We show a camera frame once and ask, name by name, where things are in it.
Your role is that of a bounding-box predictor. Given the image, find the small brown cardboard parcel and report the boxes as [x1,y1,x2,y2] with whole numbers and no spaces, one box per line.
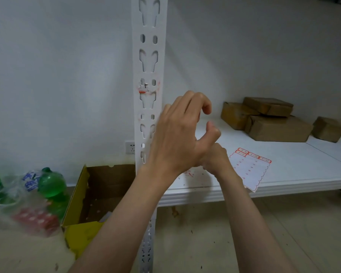
[312,116,341,143]

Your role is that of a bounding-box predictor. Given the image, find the clear plastic bag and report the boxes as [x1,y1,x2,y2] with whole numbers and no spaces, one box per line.
[0,168,72,239]

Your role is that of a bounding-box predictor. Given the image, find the flat brown cardboard parcel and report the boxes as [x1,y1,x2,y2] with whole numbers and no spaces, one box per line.
[242,96,294,117]

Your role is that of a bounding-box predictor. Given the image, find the person's right forearm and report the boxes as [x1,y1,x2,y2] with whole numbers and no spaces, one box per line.
[216,171,299,273]

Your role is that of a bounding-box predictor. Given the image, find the white red-edged label sheet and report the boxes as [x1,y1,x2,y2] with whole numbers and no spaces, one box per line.
[228,148,272,193]

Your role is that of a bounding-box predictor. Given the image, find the red patterned packet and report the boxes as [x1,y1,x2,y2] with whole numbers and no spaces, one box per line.
[13,208,61,237]

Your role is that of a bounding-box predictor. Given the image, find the white metal shelf board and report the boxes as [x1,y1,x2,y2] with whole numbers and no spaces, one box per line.
[157,119,341,207]
[305,134,341,169]

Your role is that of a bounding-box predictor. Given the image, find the brown taped cardboard parcel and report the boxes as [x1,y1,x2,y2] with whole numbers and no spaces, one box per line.
[221,102,261,131]

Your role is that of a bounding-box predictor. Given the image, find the blue and white packet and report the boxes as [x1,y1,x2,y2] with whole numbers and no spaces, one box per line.
[22,170,41,193]

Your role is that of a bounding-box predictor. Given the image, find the open yellow cardboard box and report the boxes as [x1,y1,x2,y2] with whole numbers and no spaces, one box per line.
[61,164,137,260]

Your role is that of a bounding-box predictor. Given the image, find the white perforated shelf post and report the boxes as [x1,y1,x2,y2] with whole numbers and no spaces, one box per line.
[130,0,169,273]

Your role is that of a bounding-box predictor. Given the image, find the large brown cardboard parcel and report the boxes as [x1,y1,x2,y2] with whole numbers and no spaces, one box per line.
[245,115,314,143]

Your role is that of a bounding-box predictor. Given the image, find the person's right hand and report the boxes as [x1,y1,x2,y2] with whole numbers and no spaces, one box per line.
[200,143,235,180]

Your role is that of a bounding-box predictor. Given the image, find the person's left hand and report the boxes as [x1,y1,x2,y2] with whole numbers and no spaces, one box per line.
[146,90,222,177]

